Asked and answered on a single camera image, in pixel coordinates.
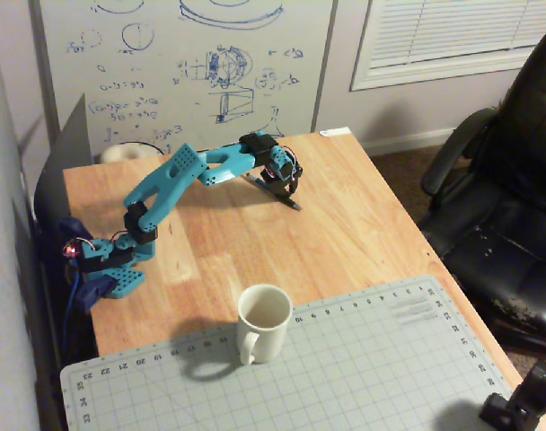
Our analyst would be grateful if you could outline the white window blinds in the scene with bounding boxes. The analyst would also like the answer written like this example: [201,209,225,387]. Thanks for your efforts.
[348,0,546,92]

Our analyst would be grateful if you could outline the base servo cable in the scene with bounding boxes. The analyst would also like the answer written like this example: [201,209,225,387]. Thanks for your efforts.
[72,227,131,253]

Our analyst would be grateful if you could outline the blue pen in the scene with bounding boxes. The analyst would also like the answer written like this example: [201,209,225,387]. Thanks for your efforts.
[247,173,303,213]

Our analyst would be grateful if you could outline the black office chair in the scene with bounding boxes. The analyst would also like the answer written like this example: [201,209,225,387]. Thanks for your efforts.
[418,20,546,356]

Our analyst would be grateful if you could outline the white ceramic mug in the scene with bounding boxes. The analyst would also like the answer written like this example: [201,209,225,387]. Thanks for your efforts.
[235,283,295,366]

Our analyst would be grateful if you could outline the grey cutting mat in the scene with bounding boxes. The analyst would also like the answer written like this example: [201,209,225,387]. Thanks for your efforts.
[59,273,517,431]

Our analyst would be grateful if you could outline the blue power cable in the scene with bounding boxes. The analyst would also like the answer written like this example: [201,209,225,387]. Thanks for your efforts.
[63,263,84,325]

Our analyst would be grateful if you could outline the wrist servo cable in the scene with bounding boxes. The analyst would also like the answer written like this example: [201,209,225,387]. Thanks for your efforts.
[277,146,302,181]

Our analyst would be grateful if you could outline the dark blue table clamp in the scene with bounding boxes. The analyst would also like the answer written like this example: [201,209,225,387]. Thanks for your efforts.
[76,276,119,314]

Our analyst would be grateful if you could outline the white round roll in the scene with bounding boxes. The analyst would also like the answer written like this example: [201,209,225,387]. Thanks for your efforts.
[101,141,165,164]

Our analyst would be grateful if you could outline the whiteboard with blue drawings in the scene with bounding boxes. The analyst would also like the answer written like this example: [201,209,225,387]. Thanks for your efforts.
[28,0,339,157]

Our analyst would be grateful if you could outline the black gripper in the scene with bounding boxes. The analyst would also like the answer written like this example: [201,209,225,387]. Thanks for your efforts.
[259,165,305,198]

